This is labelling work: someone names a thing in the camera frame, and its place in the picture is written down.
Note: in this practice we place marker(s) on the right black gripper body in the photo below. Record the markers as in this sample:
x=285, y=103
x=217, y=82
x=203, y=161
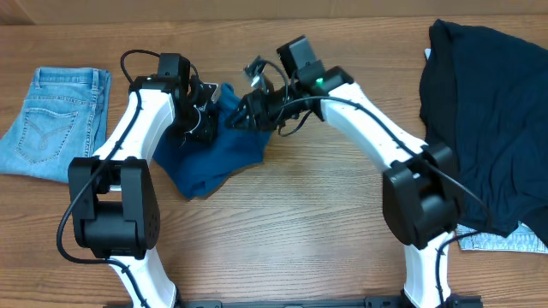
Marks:
x=253, y=110

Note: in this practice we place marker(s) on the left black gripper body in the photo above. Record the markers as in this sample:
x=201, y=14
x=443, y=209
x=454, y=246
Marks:
x=201, y=126

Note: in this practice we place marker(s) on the blue polo shirt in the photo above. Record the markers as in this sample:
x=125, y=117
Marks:
x=198, y=169

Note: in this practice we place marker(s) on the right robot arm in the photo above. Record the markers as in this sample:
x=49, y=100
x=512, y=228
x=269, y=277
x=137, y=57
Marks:
x=421, y=201

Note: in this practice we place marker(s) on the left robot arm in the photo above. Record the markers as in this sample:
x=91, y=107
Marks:
x=113, y=206

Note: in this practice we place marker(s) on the folded light blue jeans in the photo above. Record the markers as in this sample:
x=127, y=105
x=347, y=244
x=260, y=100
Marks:
x=63, y=116

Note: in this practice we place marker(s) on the dark navy shirt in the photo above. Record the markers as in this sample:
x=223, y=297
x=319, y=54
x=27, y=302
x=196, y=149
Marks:
x=483, y=93

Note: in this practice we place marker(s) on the light grey denim garment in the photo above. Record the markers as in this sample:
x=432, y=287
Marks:
x=523, y=239

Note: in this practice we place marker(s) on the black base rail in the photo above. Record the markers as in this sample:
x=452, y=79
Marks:
x=367, y=302

